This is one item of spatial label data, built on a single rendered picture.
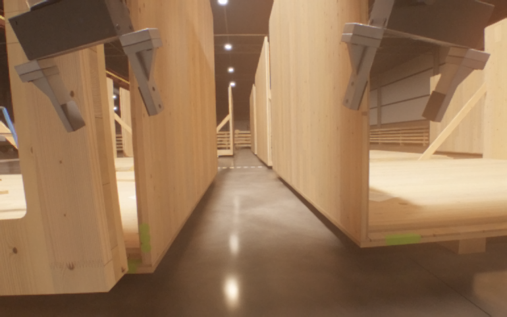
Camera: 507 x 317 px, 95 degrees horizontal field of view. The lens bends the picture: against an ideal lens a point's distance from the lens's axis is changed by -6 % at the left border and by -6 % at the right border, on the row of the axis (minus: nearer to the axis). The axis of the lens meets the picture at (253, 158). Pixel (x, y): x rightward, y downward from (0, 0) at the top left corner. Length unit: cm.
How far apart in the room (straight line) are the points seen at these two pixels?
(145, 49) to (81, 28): 7
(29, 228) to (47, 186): 10
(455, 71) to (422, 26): 9
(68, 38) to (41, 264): 46
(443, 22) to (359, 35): 10
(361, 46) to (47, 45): 38
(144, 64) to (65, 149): 29
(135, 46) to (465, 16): 39
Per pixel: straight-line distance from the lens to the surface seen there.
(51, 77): 44
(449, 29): 40
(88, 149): 56
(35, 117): 62
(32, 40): 42
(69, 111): 44
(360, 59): 36
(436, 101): 44
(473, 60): 44
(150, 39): 34
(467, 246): 194
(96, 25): 36
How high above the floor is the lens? 69
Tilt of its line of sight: 4 degrees down
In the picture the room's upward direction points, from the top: 2 degrees counter-clockwise
